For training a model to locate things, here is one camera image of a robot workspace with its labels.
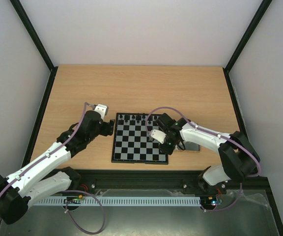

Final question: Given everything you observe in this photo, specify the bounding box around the black white chessboard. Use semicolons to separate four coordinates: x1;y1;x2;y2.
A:
111;113;169;165

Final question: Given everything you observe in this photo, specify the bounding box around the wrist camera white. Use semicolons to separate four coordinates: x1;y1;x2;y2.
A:
150;129;167;144
93;104;109;119

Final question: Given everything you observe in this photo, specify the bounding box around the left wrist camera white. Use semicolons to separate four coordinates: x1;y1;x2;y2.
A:
93;104;109;119

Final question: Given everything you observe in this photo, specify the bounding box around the purple cable floor loop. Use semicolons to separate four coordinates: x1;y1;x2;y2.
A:
63;190;106;235

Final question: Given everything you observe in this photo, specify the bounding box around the metal tray wooden rim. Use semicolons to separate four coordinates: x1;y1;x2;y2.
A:
174;142;200;152

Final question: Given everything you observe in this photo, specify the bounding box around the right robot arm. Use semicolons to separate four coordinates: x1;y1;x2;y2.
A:
149;113;261;193

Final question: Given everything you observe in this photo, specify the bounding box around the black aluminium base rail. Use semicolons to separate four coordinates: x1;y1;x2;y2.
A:
77;170;226;195

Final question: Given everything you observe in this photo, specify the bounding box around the black frame post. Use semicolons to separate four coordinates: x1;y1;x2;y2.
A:
224;0;273;72
9;0;55;72

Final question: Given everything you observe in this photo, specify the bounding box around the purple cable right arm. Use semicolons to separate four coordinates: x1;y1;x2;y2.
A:
144;106;262;177

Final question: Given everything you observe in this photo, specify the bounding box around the black frame post right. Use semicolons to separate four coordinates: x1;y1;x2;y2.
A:
224;0;273;72

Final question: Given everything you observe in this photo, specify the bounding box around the black frame post left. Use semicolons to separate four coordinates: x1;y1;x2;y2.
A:
9;0;55;72

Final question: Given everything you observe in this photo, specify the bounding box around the white slotted cable duct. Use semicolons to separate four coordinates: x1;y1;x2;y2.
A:
34;196;201;207

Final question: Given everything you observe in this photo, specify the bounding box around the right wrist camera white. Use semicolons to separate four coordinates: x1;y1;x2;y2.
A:
150;129;167;144

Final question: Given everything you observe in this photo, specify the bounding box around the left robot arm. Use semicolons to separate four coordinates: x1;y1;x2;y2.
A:
0;104;114;224

